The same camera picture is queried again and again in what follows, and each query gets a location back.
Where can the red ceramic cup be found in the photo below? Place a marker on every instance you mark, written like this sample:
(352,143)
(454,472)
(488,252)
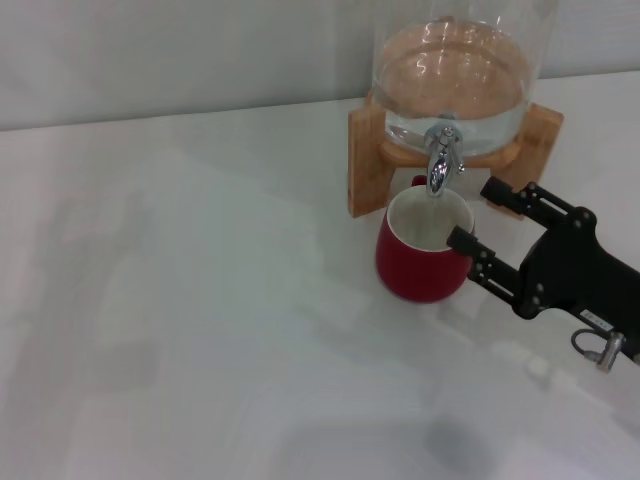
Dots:
(415,270)

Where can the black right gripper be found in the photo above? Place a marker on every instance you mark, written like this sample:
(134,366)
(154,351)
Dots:
(570,270)

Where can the glass water dispenser jar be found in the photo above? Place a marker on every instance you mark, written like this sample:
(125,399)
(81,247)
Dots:
(450,75)

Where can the wooden dispenser stand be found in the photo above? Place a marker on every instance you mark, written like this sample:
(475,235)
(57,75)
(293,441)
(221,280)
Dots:
(367,165)

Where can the chrome faucet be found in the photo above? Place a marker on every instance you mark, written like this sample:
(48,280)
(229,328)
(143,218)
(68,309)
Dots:
(439,170)

